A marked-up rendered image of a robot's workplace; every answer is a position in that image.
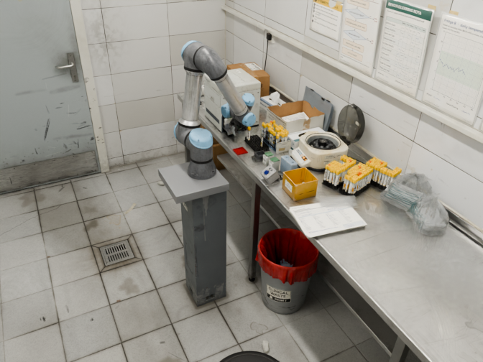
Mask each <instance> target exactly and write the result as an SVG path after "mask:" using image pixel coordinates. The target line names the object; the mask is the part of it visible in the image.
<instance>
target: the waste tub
mask: <svg viewBox="0 0 483 362"><path fill-rule="evenodd" d="M302 182H305V183H302ZM317 187H318V179H317V178H316V177H315V176H314V175H313V174H312V173H311V172H310V171H309V170H308V169H307V168H306V167H302V168H298V169H295V170H289V171H286V172H283V178H282V189H283V190H284V191H285V192H286V193H287V194H288V195H289V196H290V198H291V199H292V200H293V201H294V202H295V201H298V200H303V199H306V198H311V197H314V196H316V192H317Z"/></svg>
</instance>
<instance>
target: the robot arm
mask: <svg viewBox="0 0 483 362"><path fill-rule="evenodd" d="M181 57H182V59H183V61H184V68H183V69H184V70H185V71H186V78H185V92H184V99H183V113H182V117H181V118H180V119H179V120H178V122H177V124H176V125H175V128H174V135H175V138H176V139H177V140H178V141H179V142H180V143H181V144H183V145H184V146H185V147H186V148H188V149H189V150H190V164H189V166H188V175H189V176H190V177H192V178H193V179H196V180H207V179H210V178H212V177H214V176H215V175H216V165H215V164H214V161H213V137H212V134H211V132H210V131H208V130H207V129H202V128H200V126H201V122H200V121H199V120H198V115H199V108H200V102H201V91H202V84H203V75H204V74H206V75H207V76H208V77H209V78H210V79H211V80H212V81H214V82H215V84H216V85H217V87H218V89H219V90H220V91H221V93H222V95H223V96H224V98H225V99H226V101H227V104H224V105H223V106H222V107H221V113H222V115H223V117H224V118H230V117H232V118H233V119H232V120H231V121H230V123H229V127H230V129H231V132H232V133H233V134H234V135H235V133H236V132H237V131H238V133H239V134H240V133H241V131H244V130H245V131H246V130H247V127H248V126H252V125H254V123H255V121H256V116H255V115H254V114H253V113H252V112H250V111H251V110H252V106H253V105H254V102H255V98H254V96H253V95H252V94H251V93H245V94H244V95H243V96H242V97H241V96H240V94H239V92H238V90H237V89H236V87H235V85H234V84H233V82H232V80H231V78H230V77H229V75H228V70H227V68H226V66H225V64H224V62H223V61H222V59H221V58H220V56H219V54H218V53H217V52H216V51H215V50H214V49H213V48H211V47H209V46H207V45H205V44H203V43H201V42H198V41H195V40H192V41H189V42H187V43H186V44H185V45H184V46H183V48H182V50H181Z"/></svg>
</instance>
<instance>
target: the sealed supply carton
mask: <svg viewBox="0 0 483 362"><path fill-rule="evenodd" d="M239 68H241V69H242V70H244V71H245V72H247V73H249V74H250V75H251V76H252V77H254V78H256V79H257V80H258V81H259V82H260V83H261V89H260V97H265V96H268V95H269V91H270V76H269V74H268V73H266V72H265V71H264V70H263V69H262V68H261V67H260V66H258V64H256V63H255V62H246V63H237V64H231V65H227V70H233V69H239Z"/></svg>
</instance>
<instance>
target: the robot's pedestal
mask: <svg viewBox="0 0 483 362"><path fill-rule="evenodd" d="M181 215H182V226H183V246H184V257H185V278H186V286H187V288H188V290H189V292H190V294H191V295H192V297H193V299H194V301H195V303H196V305H197V307H199V306H201V305H204V304H206V303H209V302H213V301H214V300H218V299H220V298H222V297H225V296H226V191H224V192H220V193H216V194H213V195H209V196H205V197H202V198H198V199H195V200H189V201H187V202H184V203H181Z"/></svg>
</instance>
